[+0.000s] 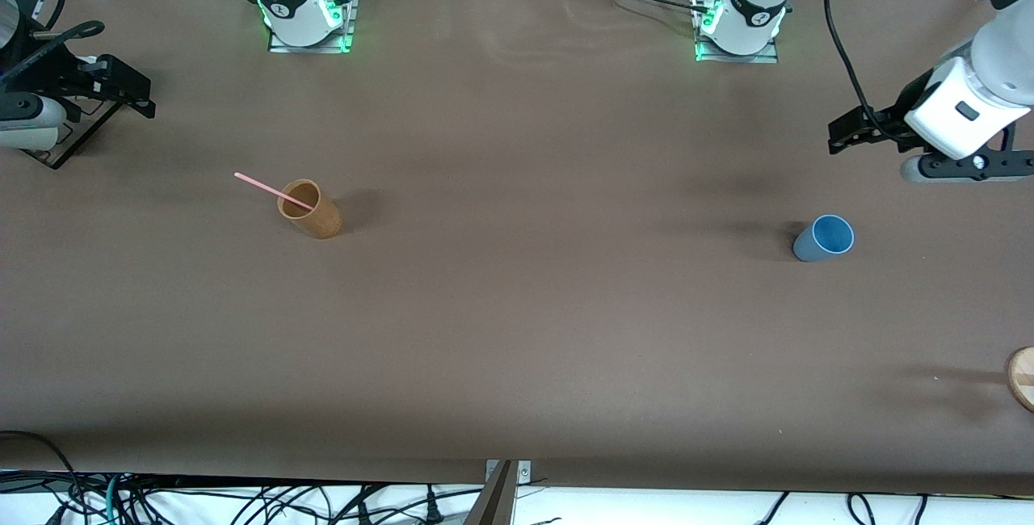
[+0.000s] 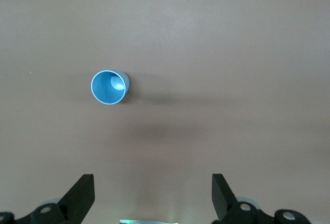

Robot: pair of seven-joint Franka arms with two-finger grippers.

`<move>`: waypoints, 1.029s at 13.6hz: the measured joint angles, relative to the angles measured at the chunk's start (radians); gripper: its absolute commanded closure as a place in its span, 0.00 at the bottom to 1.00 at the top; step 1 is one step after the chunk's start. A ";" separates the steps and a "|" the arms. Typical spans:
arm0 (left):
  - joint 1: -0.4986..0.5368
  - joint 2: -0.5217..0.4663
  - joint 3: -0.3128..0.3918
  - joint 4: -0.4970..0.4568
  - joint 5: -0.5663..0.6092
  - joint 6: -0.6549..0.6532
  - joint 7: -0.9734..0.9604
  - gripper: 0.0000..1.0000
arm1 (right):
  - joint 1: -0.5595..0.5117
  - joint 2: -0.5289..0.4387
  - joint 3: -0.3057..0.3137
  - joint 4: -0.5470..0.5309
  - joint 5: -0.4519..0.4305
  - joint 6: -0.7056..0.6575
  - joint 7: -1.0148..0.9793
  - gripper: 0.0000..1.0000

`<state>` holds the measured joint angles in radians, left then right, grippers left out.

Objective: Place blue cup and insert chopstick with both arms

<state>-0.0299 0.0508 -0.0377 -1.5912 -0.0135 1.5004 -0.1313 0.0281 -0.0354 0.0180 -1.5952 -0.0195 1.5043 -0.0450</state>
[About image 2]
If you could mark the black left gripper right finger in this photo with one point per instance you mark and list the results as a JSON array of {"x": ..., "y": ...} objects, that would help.
[{"x": 224, "y": 198}]

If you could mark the blue plastic cup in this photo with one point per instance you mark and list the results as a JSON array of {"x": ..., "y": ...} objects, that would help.
[{"x": 103, "y": 92}]

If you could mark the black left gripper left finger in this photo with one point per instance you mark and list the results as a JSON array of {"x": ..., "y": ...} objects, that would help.
[{"x": 77, "y": 198}]

